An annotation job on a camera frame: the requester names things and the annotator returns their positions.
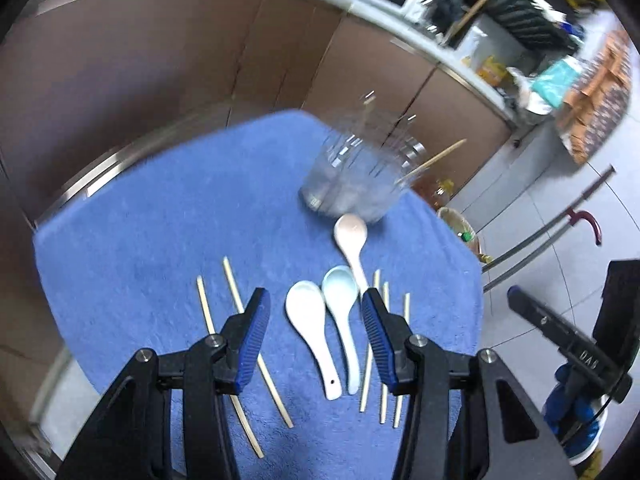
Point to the teal hanging cloth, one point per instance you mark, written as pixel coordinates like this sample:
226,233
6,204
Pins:
552,84

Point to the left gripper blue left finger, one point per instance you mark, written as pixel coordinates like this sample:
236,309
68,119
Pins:
244,333

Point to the clear wire utensil holder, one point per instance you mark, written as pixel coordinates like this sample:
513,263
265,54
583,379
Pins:
362,163

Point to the orange patterned apron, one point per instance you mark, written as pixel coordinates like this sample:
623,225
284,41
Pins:
596,103

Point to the cooking oil bottle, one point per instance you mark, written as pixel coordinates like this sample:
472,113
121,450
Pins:
436,192

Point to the black wall dish rack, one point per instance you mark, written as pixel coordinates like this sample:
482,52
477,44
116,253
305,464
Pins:
538,25

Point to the light blue ceramic spoon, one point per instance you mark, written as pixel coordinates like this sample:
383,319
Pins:
340,293

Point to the pink ceramic spoon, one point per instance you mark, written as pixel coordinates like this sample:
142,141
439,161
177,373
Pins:
350,234

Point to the red handled umbrella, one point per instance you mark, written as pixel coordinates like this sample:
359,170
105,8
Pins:
577,216

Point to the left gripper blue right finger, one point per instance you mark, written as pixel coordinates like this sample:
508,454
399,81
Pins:
387,334

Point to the white ceramic spoon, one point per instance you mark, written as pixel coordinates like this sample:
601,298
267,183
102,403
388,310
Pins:
306,310

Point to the blue terry towel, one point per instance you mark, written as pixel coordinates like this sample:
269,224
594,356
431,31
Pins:
119,270

